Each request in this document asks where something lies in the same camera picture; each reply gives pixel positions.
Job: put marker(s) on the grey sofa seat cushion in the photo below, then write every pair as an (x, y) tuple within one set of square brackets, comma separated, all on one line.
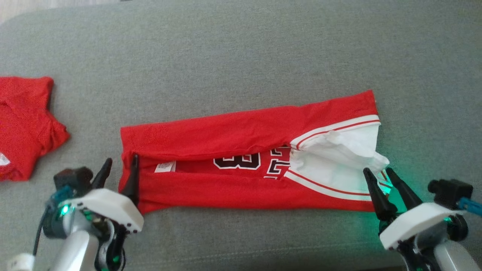
[(241, 49)]

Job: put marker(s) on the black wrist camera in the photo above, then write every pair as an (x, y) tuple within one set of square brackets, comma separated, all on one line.
[(452, 192), (73, 180)]

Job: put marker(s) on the red white basketball jersey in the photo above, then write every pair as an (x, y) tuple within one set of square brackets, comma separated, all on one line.
[(226, 139)]

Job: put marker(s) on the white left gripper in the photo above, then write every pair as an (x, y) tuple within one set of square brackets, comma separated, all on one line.
[(109, 207)]

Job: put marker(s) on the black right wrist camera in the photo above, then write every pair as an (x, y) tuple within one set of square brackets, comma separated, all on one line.
[(452, 192)]

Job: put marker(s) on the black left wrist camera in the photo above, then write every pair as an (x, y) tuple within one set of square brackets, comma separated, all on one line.
[(73, 180)]

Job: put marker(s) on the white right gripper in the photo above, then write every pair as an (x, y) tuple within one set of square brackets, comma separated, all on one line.
[(418, 222)]

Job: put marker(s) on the red shorts white stripes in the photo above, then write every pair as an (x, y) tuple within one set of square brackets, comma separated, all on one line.
[(22, 128)]

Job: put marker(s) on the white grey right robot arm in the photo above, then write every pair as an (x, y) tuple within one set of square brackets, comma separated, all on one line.
[(455, 256)]

